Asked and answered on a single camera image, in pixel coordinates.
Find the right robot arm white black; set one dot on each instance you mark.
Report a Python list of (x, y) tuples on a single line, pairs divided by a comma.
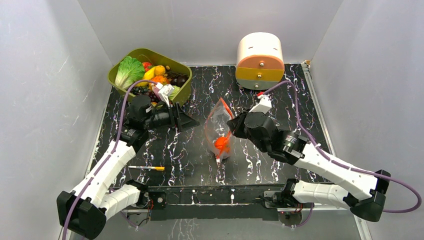
[(363, 194)]

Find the orange toy pumpkin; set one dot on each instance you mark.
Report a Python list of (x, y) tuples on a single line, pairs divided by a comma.
[(222, 144)]

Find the orange spiky toy fruit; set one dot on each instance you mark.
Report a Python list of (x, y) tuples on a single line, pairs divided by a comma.
[(159, 80)]

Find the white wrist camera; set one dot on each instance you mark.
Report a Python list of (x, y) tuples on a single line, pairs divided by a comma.
[(163, 92), (264, 104)]

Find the clear zip bag orange zipper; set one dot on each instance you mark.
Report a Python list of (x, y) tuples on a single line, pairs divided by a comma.
[(216, 126)]

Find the yellow toy lemon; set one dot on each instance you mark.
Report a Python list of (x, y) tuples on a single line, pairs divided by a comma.
[(159, 70)]

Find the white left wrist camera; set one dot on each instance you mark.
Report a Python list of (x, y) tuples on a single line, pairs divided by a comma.
[(163, 92)]

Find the dark brown toy fruit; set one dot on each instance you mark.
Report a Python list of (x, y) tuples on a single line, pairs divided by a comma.
[(177, 79)]

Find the white pen yellow cap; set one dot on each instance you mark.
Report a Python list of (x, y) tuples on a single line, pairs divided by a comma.
[(154, 168)]

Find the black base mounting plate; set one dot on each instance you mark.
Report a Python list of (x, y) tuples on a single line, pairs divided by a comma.
[(240, 201)]

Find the light green toy cabbage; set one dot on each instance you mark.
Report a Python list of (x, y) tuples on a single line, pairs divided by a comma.
[(174, 92)]

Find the green toy lettuce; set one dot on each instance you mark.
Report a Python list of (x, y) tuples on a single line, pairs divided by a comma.
[(129, 71)]

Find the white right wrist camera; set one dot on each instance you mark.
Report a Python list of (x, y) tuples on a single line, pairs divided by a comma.
[(264, 104)]

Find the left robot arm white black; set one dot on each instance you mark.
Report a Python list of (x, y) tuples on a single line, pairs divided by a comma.
[(87, 207)]

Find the round white mini drawer cabinet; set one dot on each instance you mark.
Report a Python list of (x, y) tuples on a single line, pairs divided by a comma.
[(260, 64)]

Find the dark purple toy grapes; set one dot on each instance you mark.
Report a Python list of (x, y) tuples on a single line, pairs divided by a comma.
[(139, 90)]

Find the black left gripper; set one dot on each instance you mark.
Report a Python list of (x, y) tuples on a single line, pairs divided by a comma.
[(179, 119)]

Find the yellow toy banana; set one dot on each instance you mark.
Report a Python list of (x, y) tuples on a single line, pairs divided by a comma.
[(149, 75)]

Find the olive green plastic bin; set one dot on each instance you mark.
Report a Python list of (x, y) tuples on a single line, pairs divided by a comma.
[(144, 54)]

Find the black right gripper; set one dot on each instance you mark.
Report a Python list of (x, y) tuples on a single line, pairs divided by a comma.
[(238, 125)]

